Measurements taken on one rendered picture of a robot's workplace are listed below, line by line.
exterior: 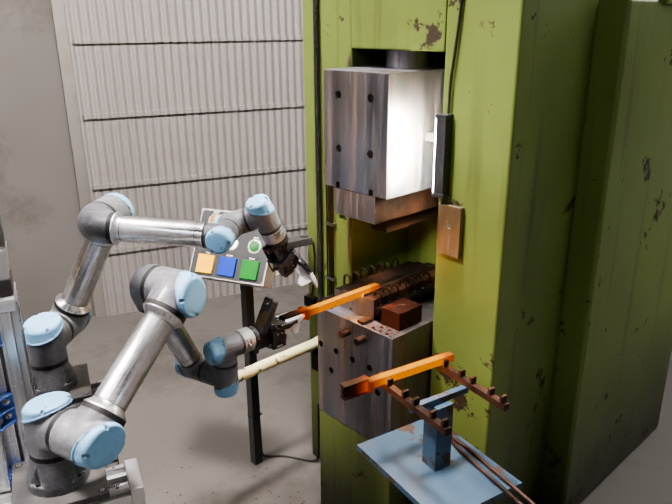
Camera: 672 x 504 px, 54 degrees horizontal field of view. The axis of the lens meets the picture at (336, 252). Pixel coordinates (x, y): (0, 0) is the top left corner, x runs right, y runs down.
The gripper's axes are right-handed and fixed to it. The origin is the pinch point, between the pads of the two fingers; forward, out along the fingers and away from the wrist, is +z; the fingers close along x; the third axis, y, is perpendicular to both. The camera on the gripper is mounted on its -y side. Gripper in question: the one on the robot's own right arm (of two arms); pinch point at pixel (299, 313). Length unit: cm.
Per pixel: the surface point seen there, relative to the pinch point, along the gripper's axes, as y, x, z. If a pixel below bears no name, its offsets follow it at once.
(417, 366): 6.2, 42.7, 9.8
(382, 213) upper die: -30.0, 7.7, 31.0
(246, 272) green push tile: 0.2, -44.3, 10.6
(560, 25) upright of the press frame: -90, 49, 62
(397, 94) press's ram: -70, 13, 31
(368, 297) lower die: 1.0, 4.3, 28.4
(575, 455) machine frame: 70, 58, 91
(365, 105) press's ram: -66, 3, 27
